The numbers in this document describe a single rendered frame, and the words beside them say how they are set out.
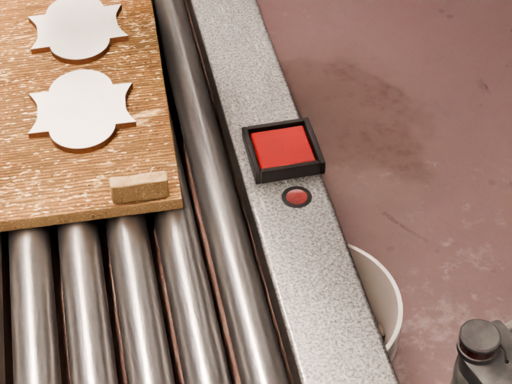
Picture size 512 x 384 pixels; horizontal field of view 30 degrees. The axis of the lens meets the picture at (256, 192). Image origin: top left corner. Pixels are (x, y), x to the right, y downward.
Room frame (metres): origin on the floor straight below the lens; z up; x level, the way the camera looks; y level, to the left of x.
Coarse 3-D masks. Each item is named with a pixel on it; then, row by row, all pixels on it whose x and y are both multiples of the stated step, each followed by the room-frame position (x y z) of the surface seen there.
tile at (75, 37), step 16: (64, 0) 1.03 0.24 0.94; (80, 0) 1.03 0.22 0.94; (96, 0) 1.03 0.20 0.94; (32, 16) 0.99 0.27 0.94; (48, 16) 0.99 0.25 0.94; (64, 16) 0.99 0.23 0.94; (80, 16) 0.99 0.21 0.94; (96, 16) 0.99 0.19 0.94; (112, 16) 0.99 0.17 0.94; (48, 32) 0.96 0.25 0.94; (64, 32) 0.96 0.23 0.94; (80, 32) 0.96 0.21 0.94; (96, 32) 0.96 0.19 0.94; (112, 32) 0.96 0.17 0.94; (32, 48) 0.93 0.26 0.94; (48, 48) 0.93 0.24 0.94; (64, 48) 0.93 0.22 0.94; (80, 48) 0.93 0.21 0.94; (96, 48) 0.93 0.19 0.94; (80, 64) 0.91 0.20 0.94
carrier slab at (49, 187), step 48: (0, 0) 1.04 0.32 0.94; (48, 0) 1.04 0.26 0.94; (144, 0) 1.04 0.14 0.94; (0, 48) 0.94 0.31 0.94; (144, 48) 0.94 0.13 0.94; (0, 96) 0.85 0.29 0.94; (144, 96) 0.84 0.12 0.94; (0, 144) 0.77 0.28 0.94; (48, 144) 0.77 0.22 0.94; (144, 144) 0.76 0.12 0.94; (0, 192) 0.70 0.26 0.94; (48, 192) 0.69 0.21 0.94; (96, 192) 0.69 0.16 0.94
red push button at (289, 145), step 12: (264, 132) 0.79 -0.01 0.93; (276, 132) 0.79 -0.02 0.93; (288, 132) 0.79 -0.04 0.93; (300, 132) 0.79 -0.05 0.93; (264, 144) 0.77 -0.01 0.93; (276, 144) 0.77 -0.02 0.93; (288, 144) 0.77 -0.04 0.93; (300, 144) 0.77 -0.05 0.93; (264, 156) 0.75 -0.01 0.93; (276, 156) 0.75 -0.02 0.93; (288, 156) 0.75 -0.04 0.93; (300, 156) 0.75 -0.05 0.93; (312, 156) 0.75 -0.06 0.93
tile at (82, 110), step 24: (72, 72) 0.88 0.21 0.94; (96, 72) 0.88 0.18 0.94; (48, 96) 0.84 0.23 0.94; (72, 96) 0.84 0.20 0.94; (96, 96) 0.84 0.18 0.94; (120, 96) 0.83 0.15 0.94; (48, 120) 0.80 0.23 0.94; (72, 120) 0.79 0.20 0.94; (96, 120) 0.79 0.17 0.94; (120, 120) 0.79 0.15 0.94; (72, 144) 0.76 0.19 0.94; (96, 144) 0.76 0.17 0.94
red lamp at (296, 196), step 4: (288, 192) 0.71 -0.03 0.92; (292, 192) 0.71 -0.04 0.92; (296, 192) 0.71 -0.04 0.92; (300, 192) 0.71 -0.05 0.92; (304, 192) 0.71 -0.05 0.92; (288, 196) 0.70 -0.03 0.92; (292, 196) 0.70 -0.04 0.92; (296, 196) 0.70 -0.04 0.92; (300, 196) 0.70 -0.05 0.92; (304, 196) 0.70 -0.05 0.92; (288, 200) 0.69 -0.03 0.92; (292, 200) 0.69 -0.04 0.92; (296, 200) 0.69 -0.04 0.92; (300, 200) 0.69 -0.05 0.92; (304, 200) 0.69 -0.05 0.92
